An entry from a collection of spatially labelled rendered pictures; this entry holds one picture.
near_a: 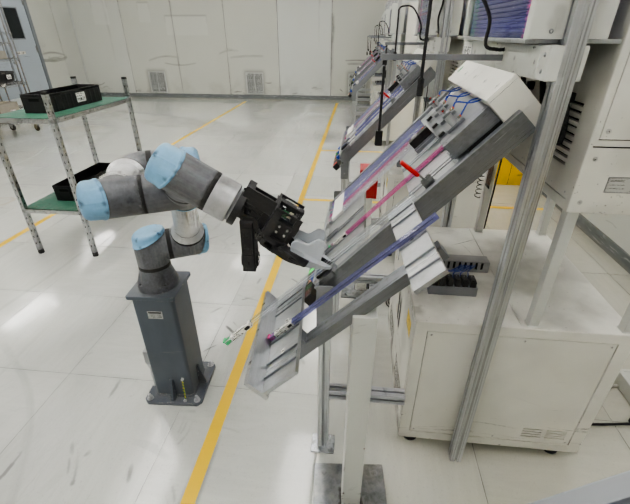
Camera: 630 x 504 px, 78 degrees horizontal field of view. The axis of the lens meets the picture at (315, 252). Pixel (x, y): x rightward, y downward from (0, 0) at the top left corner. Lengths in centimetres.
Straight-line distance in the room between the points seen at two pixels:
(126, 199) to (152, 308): 88
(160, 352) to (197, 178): 117
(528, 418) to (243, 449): 105
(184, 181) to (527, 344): 112
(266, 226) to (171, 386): 128
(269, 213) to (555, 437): 139
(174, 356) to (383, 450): 91
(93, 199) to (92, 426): 132
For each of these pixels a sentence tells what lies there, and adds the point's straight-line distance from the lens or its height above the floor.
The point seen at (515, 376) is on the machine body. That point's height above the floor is 42.
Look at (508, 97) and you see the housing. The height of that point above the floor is 127.
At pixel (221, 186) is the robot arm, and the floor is 118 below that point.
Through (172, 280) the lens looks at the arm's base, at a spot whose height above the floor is 58.
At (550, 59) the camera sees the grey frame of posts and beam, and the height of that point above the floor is 135.
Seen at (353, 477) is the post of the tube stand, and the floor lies 18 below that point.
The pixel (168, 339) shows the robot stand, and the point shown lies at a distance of 169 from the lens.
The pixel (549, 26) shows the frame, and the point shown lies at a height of 141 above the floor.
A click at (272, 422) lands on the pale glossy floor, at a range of 177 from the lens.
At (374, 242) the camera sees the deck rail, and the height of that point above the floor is 89.
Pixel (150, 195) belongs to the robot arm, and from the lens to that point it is 78.
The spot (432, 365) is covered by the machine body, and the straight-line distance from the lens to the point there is 141.
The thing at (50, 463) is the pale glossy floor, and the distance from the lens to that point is 193.
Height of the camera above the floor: 140
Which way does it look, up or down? 29 degrees down
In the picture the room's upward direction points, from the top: straight up
